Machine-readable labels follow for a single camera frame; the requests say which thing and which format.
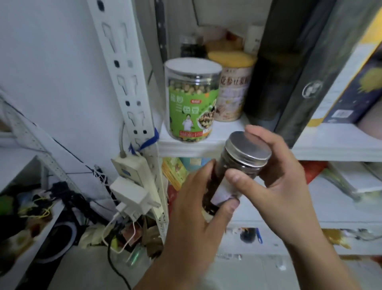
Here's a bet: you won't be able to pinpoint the person's left hand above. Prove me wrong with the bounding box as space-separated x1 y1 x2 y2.
156 160 241 282

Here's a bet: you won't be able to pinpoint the person's right hand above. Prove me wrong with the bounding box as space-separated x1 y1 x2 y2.
224 124 323 246

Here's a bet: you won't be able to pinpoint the dark glass jar silver lid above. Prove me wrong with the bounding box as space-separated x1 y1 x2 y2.
202 131 272 216
180 35 207 59

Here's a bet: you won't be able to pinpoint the beige canister orange lid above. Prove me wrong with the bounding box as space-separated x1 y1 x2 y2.
207 51 257 123

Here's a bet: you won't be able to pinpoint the clear green label nut jar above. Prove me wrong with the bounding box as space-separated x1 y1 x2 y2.
164 57 223 142

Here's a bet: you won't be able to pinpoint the white metal shelving unit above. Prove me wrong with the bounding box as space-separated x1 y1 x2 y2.
86 0 382 258

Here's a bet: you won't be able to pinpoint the white flat box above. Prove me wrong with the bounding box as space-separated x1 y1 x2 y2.
327 161 382 195

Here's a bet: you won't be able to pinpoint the dark blue moon box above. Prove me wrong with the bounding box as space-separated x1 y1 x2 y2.
322 45 382 125

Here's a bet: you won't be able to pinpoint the tall black and yellow box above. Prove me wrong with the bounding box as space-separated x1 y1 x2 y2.
244 0 382 147

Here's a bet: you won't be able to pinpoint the red pouch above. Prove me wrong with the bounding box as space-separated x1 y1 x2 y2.
301 160 329 185

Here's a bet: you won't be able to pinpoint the green snack packet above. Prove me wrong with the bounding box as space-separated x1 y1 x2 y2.
162 157 189 191

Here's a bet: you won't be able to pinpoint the white power adapter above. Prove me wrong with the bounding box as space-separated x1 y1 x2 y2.
109 176 153 222

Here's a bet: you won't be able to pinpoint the white power strip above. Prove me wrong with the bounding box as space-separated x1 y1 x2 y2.
110 154 165 216

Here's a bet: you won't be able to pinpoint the blue tape strip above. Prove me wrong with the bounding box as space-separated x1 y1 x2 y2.
133 127 161 153

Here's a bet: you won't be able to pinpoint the pink cylinder canister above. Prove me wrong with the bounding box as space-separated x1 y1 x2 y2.
357 98 382 141

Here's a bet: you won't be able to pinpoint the white ring light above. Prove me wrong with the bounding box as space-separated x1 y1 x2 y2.
33 221 78 264

